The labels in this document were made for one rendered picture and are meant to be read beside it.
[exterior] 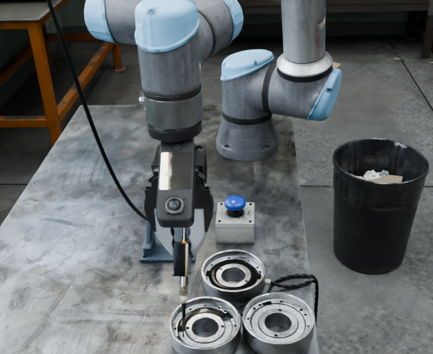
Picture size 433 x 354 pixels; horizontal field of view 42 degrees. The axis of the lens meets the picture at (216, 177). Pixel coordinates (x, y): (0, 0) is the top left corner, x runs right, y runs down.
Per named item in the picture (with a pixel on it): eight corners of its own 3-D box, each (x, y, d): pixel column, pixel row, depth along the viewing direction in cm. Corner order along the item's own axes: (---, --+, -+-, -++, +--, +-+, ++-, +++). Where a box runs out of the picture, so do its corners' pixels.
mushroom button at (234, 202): (245, 227, 105) (245, 205, 102) (224, 227, 105) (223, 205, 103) (246, 215, 108) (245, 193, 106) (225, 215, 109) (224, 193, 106)
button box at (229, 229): (254, 244, 105) (254, 222, 102) (216, 243, 105) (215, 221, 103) (255, 218, 112) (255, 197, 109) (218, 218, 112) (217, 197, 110)
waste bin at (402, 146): (421, 282, 211) (440, 184, 189) (330, 280, 213) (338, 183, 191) (401, 227, 240) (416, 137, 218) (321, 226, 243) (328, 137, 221)
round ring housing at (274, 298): (325, 352, 82) (327, 332, 80) (258, 372, 80) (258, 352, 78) (294, 304, 91) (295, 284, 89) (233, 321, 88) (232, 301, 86)
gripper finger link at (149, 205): (178, 227, 82) (180, 175, 77) (177, 234, 81) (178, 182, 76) (146, 224, 82) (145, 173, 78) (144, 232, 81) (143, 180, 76)
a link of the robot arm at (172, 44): (212, -6, 68) (177, 12, 62) (215, 81, 74) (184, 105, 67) (156, -11, 71) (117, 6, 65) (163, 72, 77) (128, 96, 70)
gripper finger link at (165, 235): (180, 236, 88) (181, 185, 83) (175, 260, 83) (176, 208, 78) (159, 234, 88) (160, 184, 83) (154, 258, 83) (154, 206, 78)
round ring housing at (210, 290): (198, 308, 91) (196, 289, 89) (206, 266, 100) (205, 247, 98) (263, 312, 90) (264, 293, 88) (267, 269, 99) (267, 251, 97)
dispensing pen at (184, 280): (171, 337, 80) (172, 218, 81) (175, 331, 84) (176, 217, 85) (187, 337, 80) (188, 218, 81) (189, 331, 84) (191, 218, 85)
